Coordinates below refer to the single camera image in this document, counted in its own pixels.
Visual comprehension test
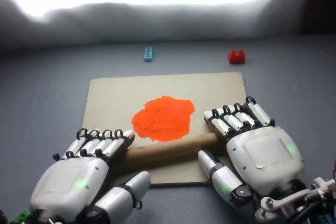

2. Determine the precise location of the blue toy brick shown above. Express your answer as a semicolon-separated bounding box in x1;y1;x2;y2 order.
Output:
143;46;154;62

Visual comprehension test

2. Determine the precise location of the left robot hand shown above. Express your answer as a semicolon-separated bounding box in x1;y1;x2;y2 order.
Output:
30;128;152;224

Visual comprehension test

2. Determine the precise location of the orange flattened dough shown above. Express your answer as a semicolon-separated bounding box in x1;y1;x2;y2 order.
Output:
131;95;197;142

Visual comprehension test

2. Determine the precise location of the wooden rolling pin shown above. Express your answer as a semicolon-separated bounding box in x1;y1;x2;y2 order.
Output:
119;132;224;175

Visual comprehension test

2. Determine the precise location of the wooden board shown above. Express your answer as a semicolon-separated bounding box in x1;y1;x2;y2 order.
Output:
81;71;249;186

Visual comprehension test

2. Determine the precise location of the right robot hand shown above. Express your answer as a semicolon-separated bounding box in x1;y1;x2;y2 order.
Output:
198;96;305;218

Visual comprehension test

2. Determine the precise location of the red toy brick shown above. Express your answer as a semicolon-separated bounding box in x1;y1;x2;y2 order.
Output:
227;49;246;65

